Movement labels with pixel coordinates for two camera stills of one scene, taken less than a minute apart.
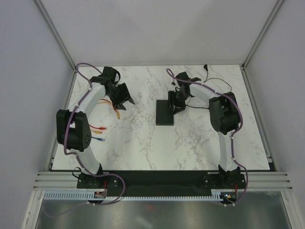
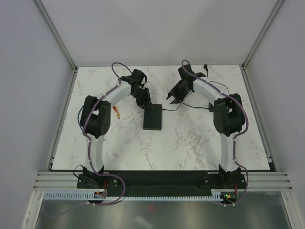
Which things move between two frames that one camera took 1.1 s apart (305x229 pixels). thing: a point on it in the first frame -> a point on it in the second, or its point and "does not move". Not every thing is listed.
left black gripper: [125, 95] -> [147, 101]
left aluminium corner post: [55, 32] does not move
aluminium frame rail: [259, 181] does not move
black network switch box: [162, 117] -> [152, 119]
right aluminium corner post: [265, 30] does not move
